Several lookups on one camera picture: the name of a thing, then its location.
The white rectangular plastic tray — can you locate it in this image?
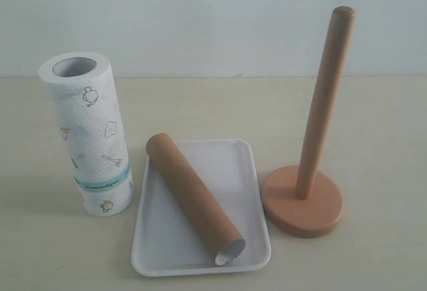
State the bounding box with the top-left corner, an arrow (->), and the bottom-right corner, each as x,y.
131,139 -> 272,276

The white printed paper towel roll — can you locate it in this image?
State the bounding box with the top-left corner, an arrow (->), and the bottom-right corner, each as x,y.
39,52 -> 133,217

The wooden paper towel holder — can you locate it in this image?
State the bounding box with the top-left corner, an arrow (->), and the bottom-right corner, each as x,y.
262,6 -> 356,238

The brown cardboard tube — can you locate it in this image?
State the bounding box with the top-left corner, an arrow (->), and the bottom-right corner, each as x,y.
145,133 -> 246,266

